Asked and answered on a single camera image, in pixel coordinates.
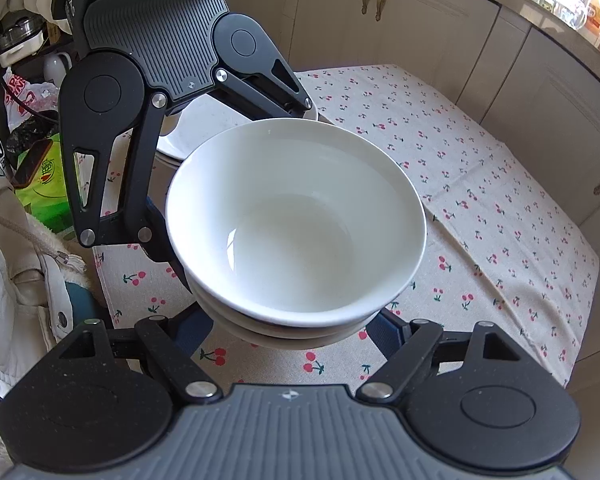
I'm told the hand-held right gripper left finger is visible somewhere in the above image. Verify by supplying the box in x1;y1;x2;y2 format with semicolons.
27;302;221;403

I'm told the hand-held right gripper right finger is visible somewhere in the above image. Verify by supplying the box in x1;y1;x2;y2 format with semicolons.
356;310;551;401

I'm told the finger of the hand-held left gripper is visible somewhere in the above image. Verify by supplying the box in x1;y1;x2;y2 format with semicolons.
214;54;332;125
61;91;194;293

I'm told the deep white fruit-print plate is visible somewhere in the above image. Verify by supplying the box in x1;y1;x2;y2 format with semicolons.
157;94;321;161

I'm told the plain white bowl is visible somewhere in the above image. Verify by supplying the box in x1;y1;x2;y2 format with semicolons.
189;272;415;341
165;118;427;328

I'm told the white bowl pink floral print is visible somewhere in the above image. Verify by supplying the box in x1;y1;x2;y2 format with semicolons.
205;305;381;352

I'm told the teal cloth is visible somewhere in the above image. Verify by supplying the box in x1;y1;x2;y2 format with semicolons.
62;280;111;326

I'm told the white kettle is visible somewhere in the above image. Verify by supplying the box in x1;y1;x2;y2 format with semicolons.
42;51;73;83

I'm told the green plastic bag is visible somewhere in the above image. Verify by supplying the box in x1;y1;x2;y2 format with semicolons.
15;132;81;233

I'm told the steel pot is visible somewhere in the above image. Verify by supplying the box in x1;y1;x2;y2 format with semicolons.
0;15;43;53

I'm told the red-print plastic bag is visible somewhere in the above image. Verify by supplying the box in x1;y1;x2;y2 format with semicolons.
2;72;61;131

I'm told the smartphone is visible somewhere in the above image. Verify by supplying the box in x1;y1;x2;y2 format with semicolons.
11;139;55;188

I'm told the cream fleece jacket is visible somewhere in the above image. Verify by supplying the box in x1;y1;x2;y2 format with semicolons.
0;200;111;461

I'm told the cherry-print tablecloth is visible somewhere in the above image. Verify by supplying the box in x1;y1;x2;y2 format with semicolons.
92;64;600;391

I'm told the black plastic bag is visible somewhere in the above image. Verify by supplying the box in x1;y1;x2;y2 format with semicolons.
5;117;56;156

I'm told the clear glass pitcher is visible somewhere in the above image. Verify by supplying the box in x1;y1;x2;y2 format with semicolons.
555;0;588;31

